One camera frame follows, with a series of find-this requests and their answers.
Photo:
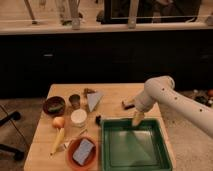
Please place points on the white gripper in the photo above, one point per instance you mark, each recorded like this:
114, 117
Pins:
143, 102

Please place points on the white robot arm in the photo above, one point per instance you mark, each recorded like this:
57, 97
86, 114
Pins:
161, 90

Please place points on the white paper cup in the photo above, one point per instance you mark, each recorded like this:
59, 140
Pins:
79, 117

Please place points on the small metal cup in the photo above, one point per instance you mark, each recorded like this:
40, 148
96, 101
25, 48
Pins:
75, 101

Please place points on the green plastic tray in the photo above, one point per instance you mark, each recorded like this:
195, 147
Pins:
128, 148

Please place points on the small black object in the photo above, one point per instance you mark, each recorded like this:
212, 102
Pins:
98, 120

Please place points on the blue triangular block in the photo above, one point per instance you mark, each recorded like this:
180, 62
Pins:
93, 99

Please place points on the silver fork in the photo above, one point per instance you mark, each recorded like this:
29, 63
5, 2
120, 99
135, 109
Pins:
65, 145

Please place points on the brown small toy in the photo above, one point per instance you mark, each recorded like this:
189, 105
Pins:
88, 91

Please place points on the blue sponge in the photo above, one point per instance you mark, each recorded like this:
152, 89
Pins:
82, 152

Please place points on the orange bowl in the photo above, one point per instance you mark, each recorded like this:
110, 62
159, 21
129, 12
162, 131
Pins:
90, 161

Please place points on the orange round fruit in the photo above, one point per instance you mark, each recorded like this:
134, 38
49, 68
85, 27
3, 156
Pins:
58, 122

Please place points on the yellow banana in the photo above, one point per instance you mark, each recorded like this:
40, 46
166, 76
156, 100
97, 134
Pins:
58, 140

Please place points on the dark brown bowl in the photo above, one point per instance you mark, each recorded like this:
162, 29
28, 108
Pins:
54, 106

